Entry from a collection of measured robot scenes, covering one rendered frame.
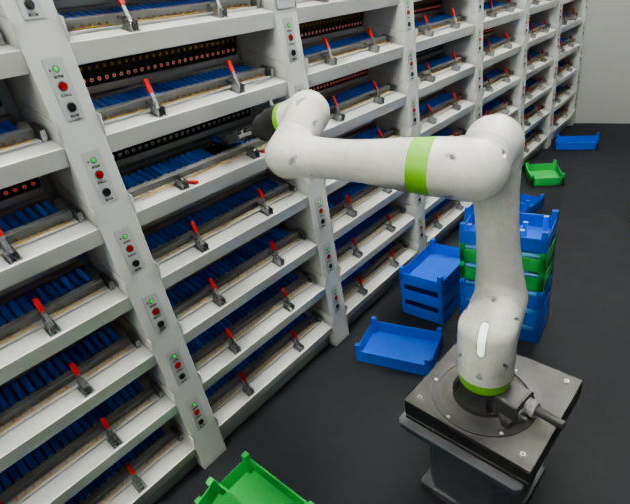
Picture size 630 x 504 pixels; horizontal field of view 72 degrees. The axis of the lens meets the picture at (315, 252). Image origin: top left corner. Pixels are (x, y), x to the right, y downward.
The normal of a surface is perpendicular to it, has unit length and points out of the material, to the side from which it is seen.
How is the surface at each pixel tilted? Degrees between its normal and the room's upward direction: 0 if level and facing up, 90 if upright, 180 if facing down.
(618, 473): 0
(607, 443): 0
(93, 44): 108
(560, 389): 2
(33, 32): 90
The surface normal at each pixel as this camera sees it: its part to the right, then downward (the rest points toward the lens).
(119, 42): 0.76, 0.46
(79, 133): 0.74, 0.20
